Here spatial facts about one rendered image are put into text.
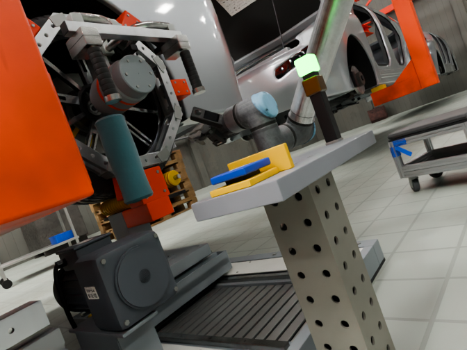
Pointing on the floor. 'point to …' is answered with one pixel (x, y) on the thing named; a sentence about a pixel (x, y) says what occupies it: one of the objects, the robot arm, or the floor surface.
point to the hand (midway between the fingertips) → (189, 136)
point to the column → (328, 269)
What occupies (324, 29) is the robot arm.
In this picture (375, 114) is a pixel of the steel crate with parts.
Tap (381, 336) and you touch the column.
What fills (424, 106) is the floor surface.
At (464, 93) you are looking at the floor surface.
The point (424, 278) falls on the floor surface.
